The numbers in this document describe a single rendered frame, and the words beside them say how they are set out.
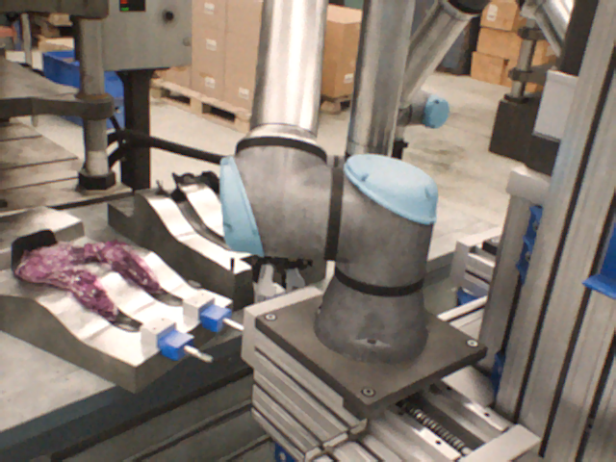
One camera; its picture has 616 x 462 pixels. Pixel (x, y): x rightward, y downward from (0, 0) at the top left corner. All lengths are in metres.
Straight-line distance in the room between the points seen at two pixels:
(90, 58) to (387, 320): 1.27
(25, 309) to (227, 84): 4.35
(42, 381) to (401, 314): 0.64
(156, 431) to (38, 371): 0.28
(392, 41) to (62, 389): 0.75
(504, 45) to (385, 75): 7.05
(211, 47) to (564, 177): 4.89
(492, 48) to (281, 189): 7.43
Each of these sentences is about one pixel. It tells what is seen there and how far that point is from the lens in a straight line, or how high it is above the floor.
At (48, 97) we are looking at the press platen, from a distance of 1.96.
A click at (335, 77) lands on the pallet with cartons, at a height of 0.31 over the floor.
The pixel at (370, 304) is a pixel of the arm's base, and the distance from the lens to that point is 0.86.
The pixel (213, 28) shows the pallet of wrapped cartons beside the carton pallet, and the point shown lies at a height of 0.67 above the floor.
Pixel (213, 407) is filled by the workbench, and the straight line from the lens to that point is 1.51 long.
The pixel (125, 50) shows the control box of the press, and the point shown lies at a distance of 2.12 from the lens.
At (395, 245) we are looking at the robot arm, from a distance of 0.82.
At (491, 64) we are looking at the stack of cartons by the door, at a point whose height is 0.20.
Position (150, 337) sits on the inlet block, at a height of 0.87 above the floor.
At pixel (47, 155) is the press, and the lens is 2.31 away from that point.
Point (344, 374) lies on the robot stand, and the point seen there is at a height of 1.04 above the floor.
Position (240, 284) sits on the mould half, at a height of 0.86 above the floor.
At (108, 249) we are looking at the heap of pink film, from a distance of 1.39.
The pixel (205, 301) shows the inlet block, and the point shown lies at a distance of 1.29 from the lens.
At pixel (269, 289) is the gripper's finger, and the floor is 0.89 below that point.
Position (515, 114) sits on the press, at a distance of 5.42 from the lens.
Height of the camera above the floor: 1.53
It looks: 25 degrees down
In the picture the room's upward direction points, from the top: 6 degrees clockwise
